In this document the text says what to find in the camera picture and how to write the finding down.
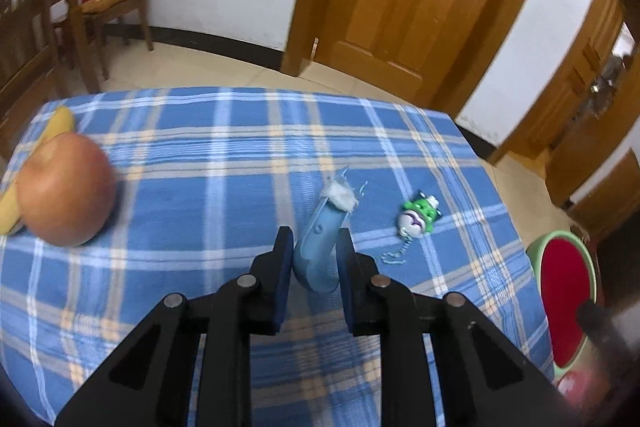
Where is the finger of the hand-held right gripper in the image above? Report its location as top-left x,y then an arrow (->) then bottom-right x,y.
576,299 -> 621,358

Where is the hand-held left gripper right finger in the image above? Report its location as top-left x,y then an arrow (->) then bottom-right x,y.
337,228 -> 583,427

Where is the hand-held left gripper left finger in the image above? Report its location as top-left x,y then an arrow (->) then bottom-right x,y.
55,226 -> 296,427

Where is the blue plastic hook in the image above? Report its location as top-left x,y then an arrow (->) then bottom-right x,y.
292,167 -> 368,295

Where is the red bucket with green rim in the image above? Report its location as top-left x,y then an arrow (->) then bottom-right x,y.
525,229 -> 601,375

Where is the green candy wrapper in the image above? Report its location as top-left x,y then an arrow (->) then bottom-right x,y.
380,189 -> 442,267

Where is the blue plaid tablecloth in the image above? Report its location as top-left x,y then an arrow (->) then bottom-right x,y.
0,87 -> 556,427

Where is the apple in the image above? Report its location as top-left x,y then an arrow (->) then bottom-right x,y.
15,132 -> 118,248

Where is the open wooden door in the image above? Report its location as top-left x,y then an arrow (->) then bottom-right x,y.
505,0 -> 626,158

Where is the banana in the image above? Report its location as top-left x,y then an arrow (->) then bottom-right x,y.
0,106 -> 77,237

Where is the large wooden chair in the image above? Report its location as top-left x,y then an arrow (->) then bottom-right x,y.
0,0 -> 71,158

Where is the wooden door frame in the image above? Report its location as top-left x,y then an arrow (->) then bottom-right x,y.
545,117 -> 640,228

